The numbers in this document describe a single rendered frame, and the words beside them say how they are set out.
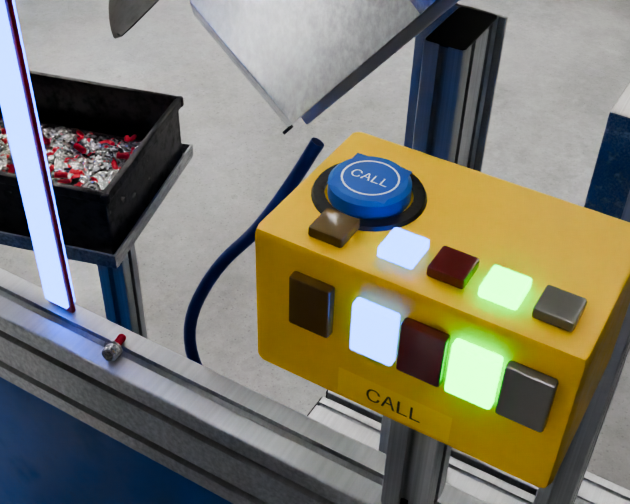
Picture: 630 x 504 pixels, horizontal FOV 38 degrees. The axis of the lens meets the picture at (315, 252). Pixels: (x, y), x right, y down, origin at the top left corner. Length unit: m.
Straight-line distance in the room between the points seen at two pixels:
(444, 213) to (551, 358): 0.09
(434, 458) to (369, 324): 0.13
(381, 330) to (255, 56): 0.40
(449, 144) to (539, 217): 0.54
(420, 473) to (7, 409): 0.43
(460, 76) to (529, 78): 1.86
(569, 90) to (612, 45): 0.34
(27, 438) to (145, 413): 0.23
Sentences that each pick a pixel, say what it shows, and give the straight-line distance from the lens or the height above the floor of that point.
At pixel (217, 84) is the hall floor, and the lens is 2.66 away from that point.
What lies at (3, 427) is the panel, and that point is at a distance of 0.89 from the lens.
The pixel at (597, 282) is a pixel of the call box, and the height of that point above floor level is 1.07.
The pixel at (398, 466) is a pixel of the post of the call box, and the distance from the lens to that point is 0.54.
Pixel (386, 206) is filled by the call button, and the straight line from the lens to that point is 0.42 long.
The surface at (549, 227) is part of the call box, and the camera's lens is 0.44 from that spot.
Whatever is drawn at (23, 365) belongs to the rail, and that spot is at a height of 0.81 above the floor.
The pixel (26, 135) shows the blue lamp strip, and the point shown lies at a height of 1.02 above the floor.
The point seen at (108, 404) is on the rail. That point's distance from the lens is 0.68.
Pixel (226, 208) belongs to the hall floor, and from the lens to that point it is 2.18.
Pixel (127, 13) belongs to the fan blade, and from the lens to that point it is 0.91.
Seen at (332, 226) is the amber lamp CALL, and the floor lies 1.08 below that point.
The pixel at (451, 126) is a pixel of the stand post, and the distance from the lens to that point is 0.96.
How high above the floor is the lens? 1.34
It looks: 41 degrees down
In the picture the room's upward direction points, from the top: 2 degrees clockwise
